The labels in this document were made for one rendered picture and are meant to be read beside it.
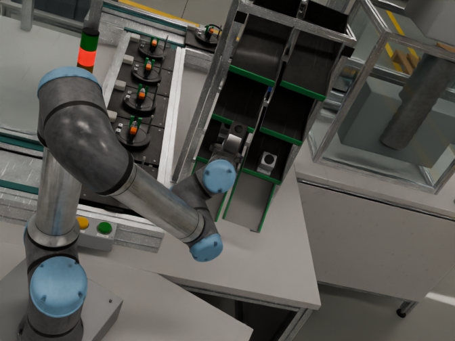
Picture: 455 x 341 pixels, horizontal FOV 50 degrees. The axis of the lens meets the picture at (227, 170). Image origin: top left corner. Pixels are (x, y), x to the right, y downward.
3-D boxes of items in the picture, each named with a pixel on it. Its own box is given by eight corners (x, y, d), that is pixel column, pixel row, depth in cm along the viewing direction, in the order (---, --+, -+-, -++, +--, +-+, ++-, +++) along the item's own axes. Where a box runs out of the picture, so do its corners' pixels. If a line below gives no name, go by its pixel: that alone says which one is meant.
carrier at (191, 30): (226, 59, 270) (233, 38, 262) (184, 46, 265) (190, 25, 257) (225, 40, 289) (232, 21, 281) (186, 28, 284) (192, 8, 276)
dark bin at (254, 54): (272, 88, 134) (281, 71, 127) (227, 70, 133) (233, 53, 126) (293, 17, 147) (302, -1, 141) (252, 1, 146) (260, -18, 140)
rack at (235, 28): (259, 233, 185) (361, 43, 138) (165, 212, 177) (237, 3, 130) (256, 196, 201) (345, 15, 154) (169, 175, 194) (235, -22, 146)
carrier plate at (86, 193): (150, 218, 160) (152, 214, 159) (76, 202, 155) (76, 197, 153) (157, 172, 178) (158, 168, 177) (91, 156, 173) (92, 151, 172)
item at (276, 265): (317, 310, 169) (321, 305, 167) (-169, 216, 138) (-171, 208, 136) (278, 100, 279) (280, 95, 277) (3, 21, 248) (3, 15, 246)
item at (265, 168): (267, 179, 155) (273, 169, 149) (254, 174, 155) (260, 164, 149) (273, 157, 159) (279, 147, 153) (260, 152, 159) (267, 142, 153)
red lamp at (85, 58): (92, 67, 149) (95, 53, 146) (76, 63, 148) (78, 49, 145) (95, 60, 153) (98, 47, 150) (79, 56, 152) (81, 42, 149)
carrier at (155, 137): (158, 170, 180) (166, 143, 172) (91, 153, 175) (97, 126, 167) (163, 132, 199) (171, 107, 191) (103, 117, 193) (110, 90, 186)
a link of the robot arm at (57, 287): (28, 339, 107) (33, 304, 98) (24, 287, 115) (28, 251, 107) (84, 331, 112) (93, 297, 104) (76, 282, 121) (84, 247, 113)
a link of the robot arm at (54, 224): (24, 291, 114) (46, 101, 81) (20, 241, 124) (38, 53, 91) (78, 286, 120) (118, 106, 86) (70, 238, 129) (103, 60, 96)
